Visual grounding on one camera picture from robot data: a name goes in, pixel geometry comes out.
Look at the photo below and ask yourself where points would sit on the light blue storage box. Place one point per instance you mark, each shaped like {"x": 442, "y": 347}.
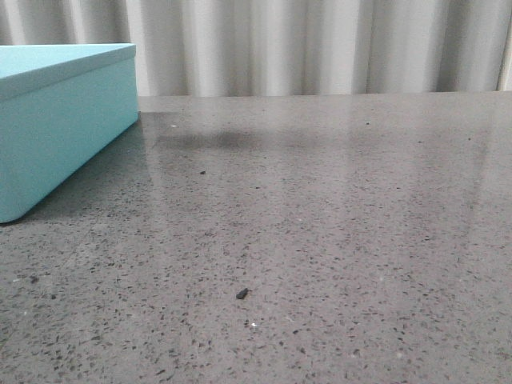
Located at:
{"x": 60, "y": 105}

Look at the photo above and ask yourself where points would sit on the small black debris piece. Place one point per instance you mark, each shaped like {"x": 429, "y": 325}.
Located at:
{"x": 242, "y": 293}

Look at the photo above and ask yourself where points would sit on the white pleated curtain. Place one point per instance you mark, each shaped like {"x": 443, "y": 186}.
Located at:
{"x": 275, "y": 48}

